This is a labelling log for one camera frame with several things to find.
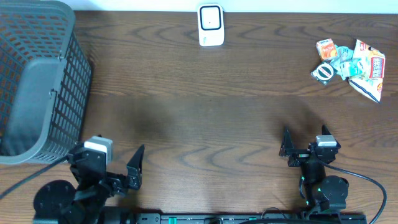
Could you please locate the white barcode scanner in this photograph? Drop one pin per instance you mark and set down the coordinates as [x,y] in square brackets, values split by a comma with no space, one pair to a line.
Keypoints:
[210,25]

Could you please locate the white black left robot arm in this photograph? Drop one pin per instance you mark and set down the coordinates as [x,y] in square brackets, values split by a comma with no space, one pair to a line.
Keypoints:
[60,202]

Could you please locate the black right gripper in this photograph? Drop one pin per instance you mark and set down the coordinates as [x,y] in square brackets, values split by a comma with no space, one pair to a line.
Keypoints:
[287,149]

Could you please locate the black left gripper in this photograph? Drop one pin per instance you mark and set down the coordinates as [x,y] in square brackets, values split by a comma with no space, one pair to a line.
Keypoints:
[134,177]

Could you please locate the dark grey plastic basket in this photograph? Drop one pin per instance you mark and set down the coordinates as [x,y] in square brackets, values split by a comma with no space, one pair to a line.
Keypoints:
[45,82]

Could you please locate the small orange candy box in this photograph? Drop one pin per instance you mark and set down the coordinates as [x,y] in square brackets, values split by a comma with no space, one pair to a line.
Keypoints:
[326,49]

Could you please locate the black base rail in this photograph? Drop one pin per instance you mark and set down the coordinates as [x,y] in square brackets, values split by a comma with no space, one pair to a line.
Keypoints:
[155,218]

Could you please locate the small teal candy box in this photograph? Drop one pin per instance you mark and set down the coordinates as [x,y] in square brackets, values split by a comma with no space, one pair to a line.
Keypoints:
[354,67]

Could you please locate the teal white snack packet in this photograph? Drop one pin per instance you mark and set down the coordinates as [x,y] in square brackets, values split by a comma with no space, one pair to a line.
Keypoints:
[343,54]

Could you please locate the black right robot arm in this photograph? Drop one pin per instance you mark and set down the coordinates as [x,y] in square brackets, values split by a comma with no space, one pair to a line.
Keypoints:
[322,193]

